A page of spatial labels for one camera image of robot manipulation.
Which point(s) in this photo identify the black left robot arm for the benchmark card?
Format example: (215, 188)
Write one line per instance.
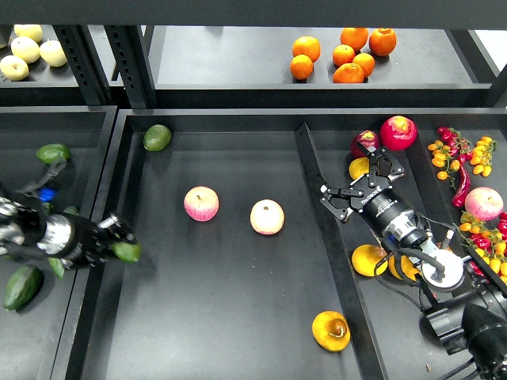
(29, 231)

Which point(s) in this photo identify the black tray divider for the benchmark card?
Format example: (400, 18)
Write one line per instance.
(368, 357)

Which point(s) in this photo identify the orange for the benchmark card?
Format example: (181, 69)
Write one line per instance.
(348, 73)
(382, 41)
(366, 62)
(301, 67)
(308, 46)
(356, 38)
(342, 54)

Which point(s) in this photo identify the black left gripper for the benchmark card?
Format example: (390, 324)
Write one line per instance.
(79, 241)

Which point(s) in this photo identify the pale pink apple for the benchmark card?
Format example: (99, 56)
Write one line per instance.
(267, 217)

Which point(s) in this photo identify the black perforated post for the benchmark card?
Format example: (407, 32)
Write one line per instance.
(129, 49)
(85, 64)

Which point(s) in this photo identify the pink red apple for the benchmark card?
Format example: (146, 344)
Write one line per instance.
(201, 203)

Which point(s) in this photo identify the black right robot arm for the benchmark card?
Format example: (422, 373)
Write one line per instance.
(466, 306)

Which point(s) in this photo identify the cherry tomato cluster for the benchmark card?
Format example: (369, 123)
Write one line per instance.
(488, 242)
(452, 151)

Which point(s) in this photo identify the cherry tomato cluster upper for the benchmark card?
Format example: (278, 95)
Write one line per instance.
(452, 151)

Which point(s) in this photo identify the bright red apple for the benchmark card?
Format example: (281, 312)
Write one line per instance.
(398, 133)

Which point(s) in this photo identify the dark green avocado small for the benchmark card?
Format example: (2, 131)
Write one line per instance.
(71, 210)

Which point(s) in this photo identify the black left tray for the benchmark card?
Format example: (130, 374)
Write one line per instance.
(37, 342)

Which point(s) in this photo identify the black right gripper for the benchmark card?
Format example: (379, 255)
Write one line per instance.
(373, 196)

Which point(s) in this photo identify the pink apple right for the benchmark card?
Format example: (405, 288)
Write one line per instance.
(484, 203)

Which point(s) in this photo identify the red chili pepper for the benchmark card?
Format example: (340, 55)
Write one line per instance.
(463, 189)

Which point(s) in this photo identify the cherry tomato cluster lower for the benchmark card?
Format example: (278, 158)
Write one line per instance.
(488, 242)

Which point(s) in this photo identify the dark red apple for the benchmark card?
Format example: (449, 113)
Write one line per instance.
(367, 139)

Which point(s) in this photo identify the green avocado at tray corner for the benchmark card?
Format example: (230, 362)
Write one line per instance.
(157, 138)

